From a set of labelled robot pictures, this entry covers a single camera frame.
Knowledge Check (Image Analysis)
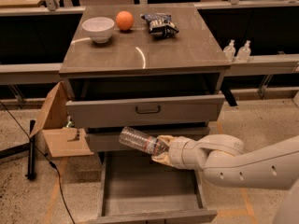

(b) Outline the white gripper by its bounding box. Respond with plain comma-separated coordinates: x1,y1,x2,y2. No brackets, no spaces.
151,135,207,171

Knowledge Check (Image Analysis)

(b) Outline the clear plastic water bottle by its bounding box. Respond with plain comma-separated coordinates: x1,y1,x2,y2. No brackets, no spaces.
119,127,169,156

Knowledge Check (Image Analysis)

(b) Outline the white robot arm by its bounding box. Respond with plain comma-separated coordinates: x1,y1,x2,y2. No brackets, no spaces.
152,134,299,224

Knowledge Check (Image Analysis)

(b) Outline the bottom grey open drawer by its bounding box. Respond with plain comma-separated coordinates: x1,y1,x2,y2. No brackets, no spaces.
89,150,217,224

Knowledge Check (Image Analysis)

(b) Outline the middle grey drawer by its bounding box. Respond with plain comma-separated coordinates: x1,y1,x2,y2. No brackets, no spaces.
86,126,209,152

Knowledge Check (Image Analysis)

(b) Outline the top grey drawer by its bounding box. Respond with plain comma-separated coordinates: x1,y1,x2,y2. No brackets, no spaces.
65,94,224,128

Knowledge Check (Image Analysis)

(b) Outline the grey drawer cabinet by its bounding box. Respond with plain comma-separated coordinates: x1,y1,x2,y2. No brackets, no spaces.
59,4,232,161

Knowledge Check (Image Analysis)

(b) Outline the green bottle in box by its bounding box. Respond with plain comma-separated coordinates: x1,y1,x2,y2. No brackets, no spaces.
65,116,75,128

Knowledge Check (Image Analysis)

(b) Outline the left clear pump bottle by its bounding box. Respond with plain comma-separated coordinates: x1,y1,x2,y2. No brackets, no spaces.
223,40,235,62

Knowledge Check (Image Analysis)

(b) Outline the clear pump bottle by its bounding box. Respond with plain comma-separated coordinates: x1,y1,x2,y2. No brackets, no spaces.
223,40,235,62
236,40,251,63

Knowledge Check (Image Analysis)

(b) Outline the right clear pump bottle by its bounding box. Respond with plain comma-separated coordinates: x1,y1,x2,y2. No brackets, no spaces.
236,40,251,63

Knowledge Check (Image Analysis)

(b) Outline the brown cardboard box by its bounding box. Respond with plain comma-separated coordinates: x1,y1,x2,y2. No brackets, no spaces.
30,82,93,158

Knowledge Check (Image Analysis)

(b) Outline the dark blue chip bag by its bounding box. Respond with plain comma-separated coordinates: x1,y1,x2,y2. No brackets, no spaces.
141,13,178,38

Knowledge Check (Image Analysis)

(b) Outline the orange fruit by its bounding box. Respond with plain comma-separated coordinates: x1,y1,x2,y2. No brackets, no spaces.
116,11,135,31

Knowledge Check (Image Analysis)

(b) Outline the white ceramic bowl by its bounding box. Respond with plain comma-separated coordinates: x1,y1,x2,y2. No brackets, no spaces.
82,17,115,43

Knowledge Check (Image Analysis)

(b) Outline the black stand leg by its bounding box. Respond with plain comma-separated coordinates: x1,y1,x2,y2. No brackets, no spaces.
0,119,37,181

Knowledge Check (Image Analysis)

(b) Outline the black floor cable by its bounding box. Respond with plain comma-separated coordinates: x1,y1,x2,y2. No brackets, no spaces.
0,100,77,224

